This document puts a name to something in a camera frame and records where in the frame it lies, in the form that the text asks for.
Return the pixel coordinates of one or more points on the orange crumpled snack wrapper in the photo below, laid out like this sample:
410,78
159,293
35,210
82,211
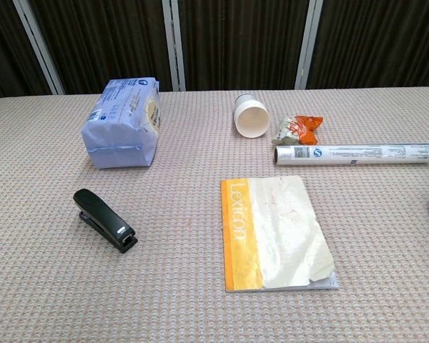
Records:
304,128

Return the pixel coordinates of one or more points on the white frame post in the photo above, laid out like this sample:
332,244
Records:
307,46
174,46
39,50

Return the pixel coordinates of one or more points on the white plastic bottle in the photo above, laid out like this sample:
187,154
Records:
252,121

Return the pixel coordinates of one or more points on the beige woven tablecloth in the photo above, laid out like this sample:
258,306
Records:
39,286

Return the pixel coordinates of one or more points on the black stapler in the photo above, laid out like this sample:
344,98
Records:
100,214

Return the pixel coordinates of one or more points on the blue tissue pack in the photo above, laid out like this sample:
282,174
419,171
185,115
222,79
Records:
121,121

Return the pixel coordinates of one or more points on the dark pleated curtain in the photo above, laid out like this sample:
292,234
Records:
111,35

